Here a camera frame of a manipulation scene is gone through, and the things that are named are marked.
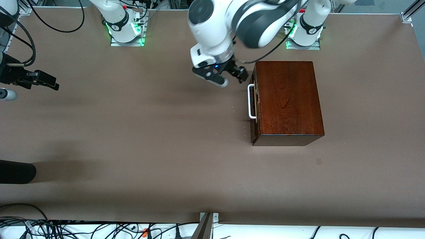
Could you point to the aluminium post with bracket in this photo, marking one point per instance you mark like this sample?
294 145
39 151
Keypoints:
205 227

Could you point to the dark brown wooden cabinet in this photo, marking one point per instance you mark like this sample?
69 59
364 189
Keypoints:
289 99

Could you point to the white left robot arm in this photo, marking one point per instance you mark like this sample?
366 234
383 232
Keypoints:
212 30

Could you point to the black rounded cylinder object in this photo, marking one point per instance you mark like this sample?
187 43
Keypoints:
16 172

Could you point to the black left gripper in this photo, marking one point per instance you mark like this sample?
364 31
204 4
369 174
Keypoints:
230 67

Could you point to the black power plug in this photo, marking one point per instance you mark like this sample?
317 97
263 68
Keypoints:
177 233

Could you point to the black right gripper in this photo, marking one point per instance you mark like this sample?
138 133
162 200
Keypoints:
9 73

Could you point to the aluminium frame rail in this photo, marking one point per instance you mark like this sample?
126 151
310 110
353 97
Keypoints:
23 8

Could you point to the aluminium frame corner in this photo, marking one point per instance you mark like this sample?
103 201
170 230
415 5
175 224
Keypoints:
411 11

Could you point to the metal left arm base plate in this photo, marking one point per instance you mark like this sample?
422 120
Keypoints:
303 47

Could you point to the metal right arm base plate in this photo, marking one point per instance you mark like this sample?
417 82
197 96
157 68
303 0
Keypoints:
139 42

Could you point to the orange connector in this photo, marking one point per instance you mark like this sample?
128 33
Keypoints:
145 232

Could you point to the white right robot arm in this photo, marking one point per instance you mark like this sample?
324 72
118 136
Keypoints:
116 16

